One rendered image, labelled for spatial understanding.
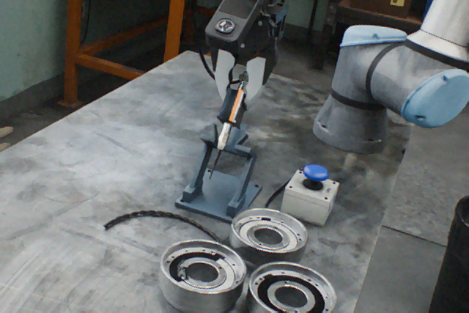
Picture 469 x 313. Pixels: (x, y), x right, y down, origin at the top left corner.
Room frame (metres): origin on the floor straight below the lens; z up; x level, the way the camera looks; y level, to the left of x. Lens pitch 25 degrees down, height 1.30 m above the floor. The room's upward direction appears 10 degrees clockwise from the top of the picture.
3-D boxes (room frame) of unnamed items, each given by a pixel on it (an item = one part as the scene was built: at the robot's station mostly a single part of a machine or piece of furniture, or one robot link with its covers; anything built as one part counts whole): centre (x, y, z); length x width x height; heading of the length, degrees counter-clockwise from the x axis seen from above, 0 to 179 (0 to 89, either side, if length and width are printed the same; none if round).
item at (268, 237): (0.72, -0.08, 0.82); 0.10 x 0.10 x 0.04
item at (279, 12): (0.87, -0.01, 1.10); 0.09 x 0.08 x 0.12; 164
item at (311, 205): (0.86, -0.14, 0.82); 0.08 x 0.07 x 0.05; 163
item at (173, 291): (0.62, 0.00, 0.82); 0.10 x 0.10 x 0.04
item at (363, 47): (1.17, -0.25, 0.97); 0.13 x 0.12 x 0.14; 34
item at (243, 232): (0.72, -0.08, 0.82); 0.08 x 0.08 x 0.02
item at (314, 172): (0.86, -0.14, 0.85); 0.04 x 0.04 x 0.05
